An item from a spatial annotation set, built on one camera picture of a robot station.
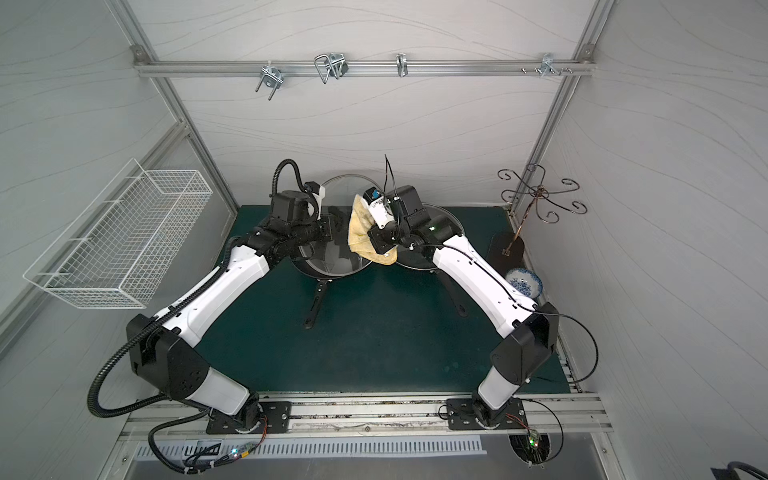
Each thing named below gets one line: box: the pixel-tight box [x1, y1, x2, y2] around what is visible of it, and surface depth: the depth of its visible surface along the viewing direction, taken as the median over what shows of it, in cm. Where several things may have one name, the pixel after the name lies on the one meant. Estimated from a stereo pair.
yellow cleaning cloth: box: [347, 194, 398, 266], surface depth 77 cm
